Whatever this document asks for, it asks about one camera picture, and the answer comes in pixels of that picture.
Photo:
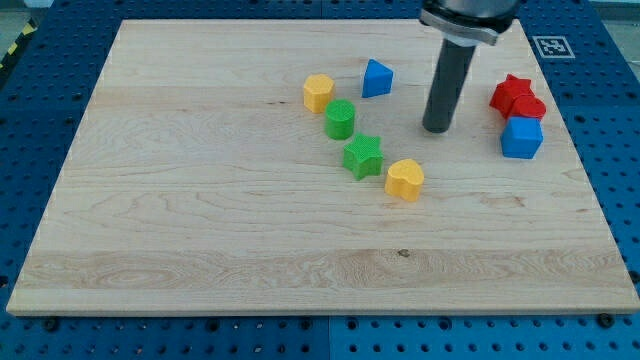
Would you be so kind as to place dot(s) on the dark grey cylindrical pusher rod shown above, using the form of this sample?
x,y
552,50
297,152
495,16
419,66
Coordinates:
x,y
447,84

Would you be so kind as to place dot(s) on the blue cube block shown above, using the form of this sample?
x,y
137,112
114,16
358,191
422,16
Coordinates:
x,y
521,137

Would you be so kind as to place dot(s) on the red star block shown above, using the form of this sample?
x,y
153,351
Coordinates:
x,y
508,91

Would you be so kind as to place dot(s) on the blue triangle block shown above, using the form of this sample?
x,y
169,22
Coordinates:
x,y
378,79

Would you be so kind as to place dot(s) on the red heart block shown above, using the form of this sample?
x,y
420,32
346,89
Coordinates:
x,y
528,107

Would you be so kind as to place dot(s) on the white fiducial marker tag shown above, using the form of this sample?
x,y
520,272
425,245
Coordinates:
x,y
553,47

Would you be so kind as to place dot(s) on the green cylinder block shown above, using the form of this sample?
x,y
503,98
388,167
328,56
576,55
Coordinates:
x,y
339,119

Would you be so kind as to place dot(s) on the yellow heart block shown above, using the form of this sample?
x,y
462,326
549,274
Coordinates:
x,y
404,179

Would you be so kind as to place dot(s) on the green star block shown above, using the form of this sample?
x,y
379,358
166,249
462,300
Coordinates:
x,y
363,156

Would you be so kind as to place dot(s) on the yellow hexagon block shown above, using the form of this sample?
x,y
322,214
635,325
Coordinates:
x,y
318,91

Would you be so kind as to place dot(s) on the wooden board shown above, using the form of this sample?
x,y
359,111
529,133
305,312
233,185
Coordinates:
x,y
198,184

